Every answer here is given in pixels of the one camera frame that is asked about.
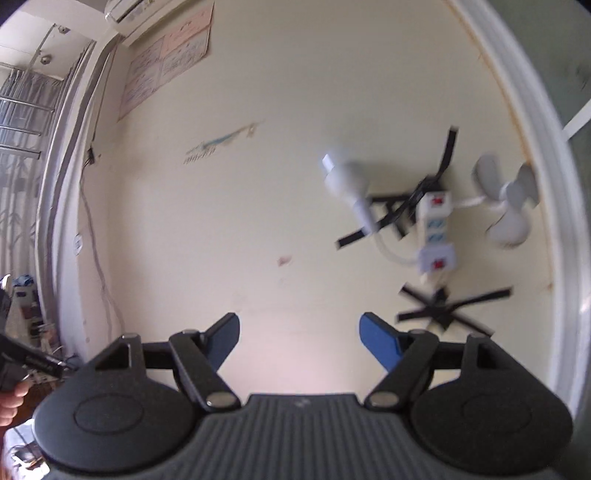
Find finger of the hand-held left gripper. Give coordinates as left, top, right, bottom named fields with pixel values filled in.
left=18, top=344, right=77, bottom=380

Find white wall pipe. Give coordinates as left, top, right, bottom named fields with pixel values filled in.
left=37, top=39, right=121, bottom=365

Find pink wall notice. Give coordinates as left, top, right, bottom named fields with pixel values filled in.
left=158, top=0, right=216, bottom=88

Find white light bulb lamp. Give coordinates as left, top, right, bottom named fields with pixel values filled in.
left=322, top=154, right=423, bottom=267

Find white power strip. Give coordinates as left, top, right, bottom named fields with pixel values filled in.
left=416, top=190, right=459, bottom=275

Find white window frame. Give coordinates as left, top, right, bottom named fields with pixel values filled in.
left=450, top=0, right=591, bottom=416

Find small white plug-in fan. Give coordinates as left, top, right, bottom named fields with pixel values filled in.
left=455, top=154, right=541, bottom=250

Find white air conditioner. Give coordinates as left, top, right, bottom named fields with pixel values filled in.
left=104, top=0, right=160, bottom=35

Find black tape strips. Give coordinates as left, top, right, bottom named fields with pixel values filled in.
left=336, top=127, right=460, bottom=252

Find person's left hand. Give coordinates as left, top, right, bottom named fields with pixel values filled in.
left=0, top=382, right=32, bottom=428

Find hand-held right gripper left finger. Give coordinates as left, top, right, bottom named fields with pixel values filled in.
left=82, top=312, right=242, bottom=411

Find patterned window glass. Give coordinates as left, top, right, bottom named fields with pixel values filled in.
left=503, top=0, right=591, bottom=195

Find black tape cross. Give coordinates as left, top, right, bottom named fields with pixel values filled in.
left=397, top=286, right=514, bottom=337

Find cluttered shelf items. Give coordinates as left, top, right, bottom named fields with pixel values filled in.
left=9, top=272, right=63, bottom=363

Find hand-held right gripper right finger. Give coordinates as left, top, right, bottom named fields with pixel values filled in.
left=359, top=312, right=527, bottom=409

